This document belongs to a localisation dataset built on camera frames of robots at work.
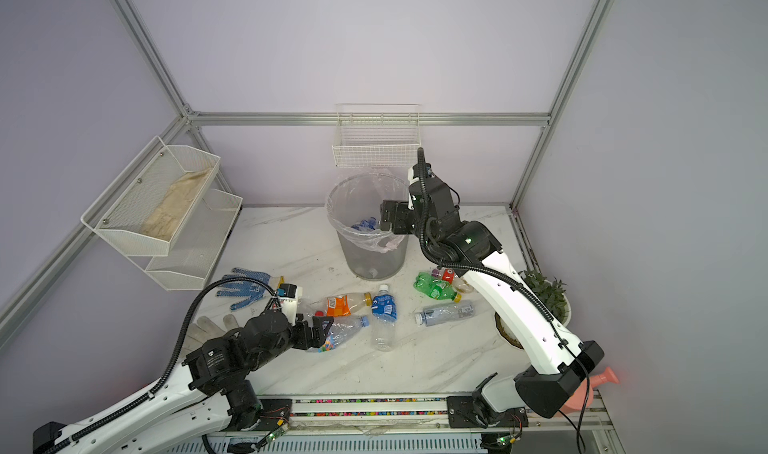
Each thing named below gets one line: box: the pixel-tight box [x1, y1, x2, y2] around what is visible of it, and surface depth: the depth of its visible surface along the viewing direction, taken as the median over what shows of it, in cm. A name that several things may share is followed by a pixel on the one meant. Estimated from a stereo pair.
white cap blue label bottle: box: [372, 284, 398, 352], surface depth 89 cm
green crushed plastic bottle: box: [413, 272, 463, 303], surface depth 95 cm
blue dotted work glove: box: [216, 268, 271, 310], surface depth 97 cm
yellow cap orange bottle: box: [308, 292, 373, 317], surface depth 92 cm
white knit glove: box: [180, 314, 239, 362], surface depth 90 cm
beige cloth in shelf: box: [139, 167, 211, 241], surface depth 80 cm
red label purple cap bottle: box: [431, 268, 455, 284], surface depth 97 cm
